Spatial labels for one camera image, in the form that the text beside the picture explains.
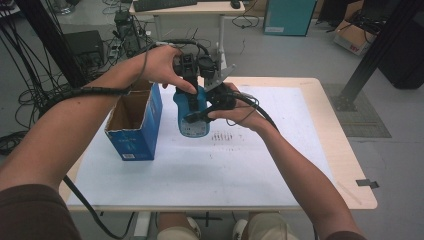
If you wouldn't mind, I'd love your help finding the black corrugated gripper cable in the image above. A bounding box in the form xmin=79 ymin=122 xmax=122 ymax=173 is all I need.
xmin=38 ymin=39 xmax=211 ymax=240

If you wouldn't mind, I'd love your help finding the teal cabinet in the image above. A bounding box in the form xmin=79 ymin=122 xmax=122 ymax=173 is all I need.
xmin=263 ymin=0 xmax=318 ymax=37

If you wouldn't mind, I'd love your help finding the person's right white shoe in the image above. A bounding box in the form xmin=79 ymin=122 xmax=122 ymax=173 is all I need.
xmin=232 ymin=218 xmax=249 ymax=240

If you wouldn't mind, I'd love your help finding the person's left leg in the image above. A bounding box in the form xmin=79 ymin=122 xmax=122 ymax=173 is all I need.
xmin=155 ymin=212 xmax=196 ymax=240

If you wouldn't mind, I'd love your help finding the person's left white shoe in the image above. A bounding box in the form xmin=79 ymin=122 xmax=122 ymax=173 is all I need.
xmin=186 ymin=216 xmax=202 ymax=240

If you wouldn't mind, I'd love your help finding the brown cardboard box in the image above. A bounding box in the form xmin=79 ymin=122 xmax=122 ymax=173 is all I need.
xmin=333 ymin=19 xmax=378 ymax=56

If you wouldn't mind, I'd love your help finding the black keyboard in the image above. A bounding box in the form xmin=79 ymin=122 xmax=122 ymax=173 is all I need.
xmin=133 ymin=0 xmax=198 ymax=13

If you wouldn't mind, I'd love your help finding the person's left hand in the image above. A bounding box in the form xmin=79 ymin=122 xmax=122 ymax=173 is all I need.
xmin=139 ymin=44 xmax=198 ymax=96

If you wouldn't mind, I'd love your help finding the blue cardboard box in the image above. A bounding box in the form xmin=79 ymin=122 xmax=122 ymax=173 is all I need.
xmin=104 ymin=79 xmax=164 ymax=162

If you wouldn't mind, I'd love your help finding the thick black stand post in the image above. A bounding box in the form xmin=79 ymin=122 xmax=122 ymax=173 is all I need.
xmin=14 ymin=0 xmax=88 ymax=88

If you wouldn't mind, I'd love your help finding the white paper sheet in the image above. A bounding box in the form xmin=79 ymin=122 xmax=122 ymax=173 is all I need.
xmin=66 ymin=84 xmax=335 ymax=208

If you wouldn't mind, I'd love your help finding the black tape strip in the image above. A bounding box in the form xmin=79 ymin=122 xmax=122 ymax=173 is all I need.
xmin=355 ymin=178 xmax=380 ymax=190

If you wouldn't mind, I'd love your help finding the black computer case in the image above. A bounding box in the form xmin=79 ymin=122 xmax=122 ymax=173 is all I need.
xmin=64 ymin=29 xmax=105 ymax=68

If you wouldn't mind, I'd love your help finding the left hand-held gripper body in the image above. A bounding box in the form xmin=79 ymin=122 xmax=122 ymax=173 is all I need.
xmin=172 ymin=52 xmax=202 ymax=89

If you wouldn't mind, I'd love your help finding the person's white shoe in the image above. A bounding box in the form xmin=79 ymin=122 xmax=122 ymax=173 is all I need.
xmin=186 ymin=216 xmax=202 ymax=240
xmin=232 ymin=218 xmax=249 ymax=240

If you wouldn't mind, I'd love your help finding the wooden desk with white legs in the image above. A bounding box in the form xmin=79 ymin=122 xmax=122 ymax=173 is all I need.
xmin=128 ymin=0 xmax=247 ymax=69

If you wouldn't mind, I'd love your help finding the black smooth gripper cable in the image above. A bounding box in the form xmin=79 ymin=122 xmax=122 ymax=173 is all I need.
xmin=228 ymin=91 xmax=280 ymax=132

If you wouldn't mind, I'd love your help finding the tangle of black cables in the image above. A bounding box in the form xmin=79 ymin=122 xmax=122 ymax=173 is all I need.
xmin=0 ymin=18 xmax=79 ymax=158

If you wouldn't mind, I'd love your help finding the person's right hand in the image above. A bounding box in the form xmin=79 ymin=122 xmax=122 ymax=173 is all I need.
xmin=207 ymin=82 xmax=275 ymax=133

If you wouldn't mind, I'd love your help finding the black cabinet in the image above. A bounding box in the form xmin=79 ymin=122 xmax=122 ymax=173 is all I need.
xmin=377 ymin=14 xmax=424 ymax=90

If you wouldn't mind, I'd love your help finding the slanted black metal post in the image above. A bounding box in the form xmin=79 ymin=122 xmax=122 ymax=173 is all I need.
xmin=329 ymin=0 xmax=424 ymax=113

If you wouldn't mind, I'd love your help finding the brown shirt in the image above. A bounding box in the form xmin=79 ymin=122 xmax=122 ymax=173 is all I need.
xmin=0 ymin=184 xmax=368 ymax=240

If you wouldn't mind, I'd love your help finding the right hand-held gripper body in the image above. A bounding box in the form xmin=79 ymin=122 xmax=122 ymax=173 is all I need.
xmin=198 ymin=55 xmax=238 ymax=113

